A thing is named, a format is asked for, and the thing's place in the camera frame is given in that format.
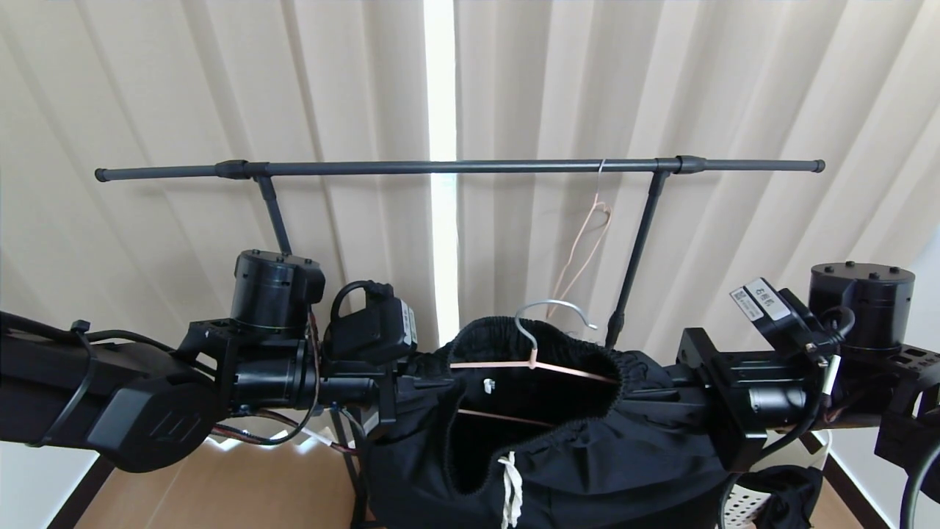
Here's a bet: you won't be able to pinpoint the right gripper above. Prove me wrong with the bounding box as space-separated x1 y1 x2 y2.
676 327 827 471

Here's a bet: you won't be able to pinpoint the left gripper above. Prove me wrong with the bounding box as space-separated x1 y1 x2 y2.
235 353 401 442

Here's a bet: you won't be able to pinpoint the black shorts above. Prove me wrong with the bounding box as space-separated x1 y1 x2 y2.
364 316 735 529

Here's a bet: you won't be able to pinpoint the pink clothes hanger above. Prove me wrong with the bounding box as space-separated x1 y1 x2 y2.
449 300 619 431
547 158 612 318

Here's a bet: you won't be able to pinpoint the white laundry basket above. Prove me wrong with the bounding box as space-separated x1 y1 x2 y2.
723 430 832 529

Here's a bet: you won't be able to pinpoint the black clothes rack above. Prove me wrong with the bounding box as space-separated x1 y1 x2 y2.
95 156 825 529

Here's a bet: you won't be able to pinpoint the black garment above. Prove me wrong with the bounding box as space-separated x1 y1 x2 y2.
734 464 823 529

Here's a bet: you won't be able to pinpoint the beige curtain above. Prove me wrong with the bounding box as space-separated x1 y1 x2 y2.
455 0 940 368
0 0 445 442

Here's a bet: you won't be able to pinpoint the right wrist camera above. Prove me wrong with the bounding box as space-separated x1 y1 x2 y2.
729 278 856 364

